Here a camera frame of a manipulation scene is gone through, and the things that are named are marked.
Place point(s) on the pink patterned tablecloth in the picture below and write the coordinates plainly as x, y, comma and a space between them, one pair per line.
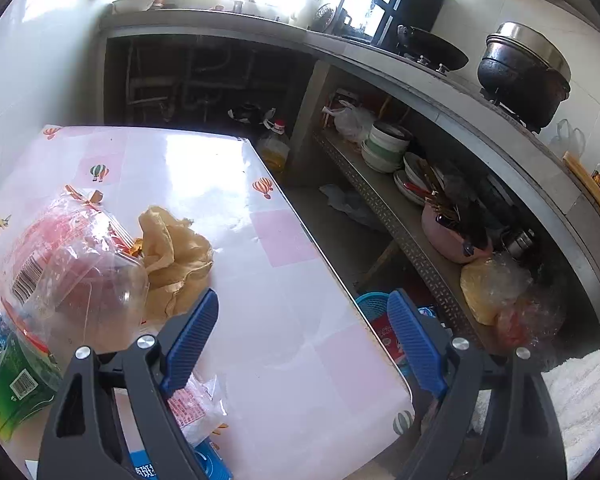
310, 391

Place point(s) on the brown paper bag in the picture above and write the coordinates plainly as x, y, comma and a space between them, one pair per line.
178, 262

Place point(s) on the blue toothpaste box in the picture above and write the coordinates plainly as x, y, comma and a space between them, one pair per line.
199, 462

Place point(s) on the green plastic bottle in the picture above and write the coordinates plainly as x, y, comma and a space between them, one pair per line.
28, 383

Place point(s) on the small plastic wrapper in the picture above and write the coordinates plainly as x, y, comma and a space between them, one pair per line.
199, 408

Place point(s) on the black pot with steel lid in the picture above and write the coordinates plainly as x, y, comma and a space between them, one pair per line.
522, 71

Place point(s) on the pink basin with utensils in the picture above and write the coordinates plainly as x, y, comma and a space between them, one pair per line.
458, 235

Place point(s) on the stack of plates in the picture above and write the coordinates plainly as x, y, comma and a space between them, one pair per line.
411, 181

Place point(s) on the red drink can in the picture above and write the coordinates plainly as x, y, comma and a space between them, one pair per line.
55, 254

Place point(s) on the yellow cooking oil bottle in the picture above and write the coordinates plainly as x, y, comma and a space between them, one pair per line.
273, 147

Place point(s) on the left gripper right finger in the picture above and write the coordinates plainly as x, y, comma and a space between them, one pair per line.
521, 437

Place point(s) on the concrete kitchen counter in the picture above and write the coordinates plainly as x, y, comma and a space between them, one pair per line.
540, 179

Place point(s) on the wooden cutting board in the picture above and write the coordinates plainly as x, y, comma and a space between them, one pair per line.
576, 168

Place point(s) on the stack of white bowls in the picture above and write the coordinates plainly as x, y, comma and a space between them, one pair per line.
385, 146

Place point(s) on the blue plastic trash basket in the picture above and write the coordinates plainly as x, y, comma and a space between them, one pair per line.
374, 307

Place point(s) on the black wok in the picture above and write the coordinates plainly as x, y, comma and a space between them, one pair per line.
430, 50

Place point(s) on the white plastic bag on shelf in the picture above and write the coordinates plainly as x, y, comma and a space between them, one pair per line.
353, 123

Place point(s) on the yellow bag on shelf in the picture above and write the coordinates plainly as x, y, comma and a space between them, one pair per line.
492, 284

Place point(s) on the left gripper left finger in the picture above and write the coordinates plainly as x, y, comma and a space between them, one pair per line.
83, 436

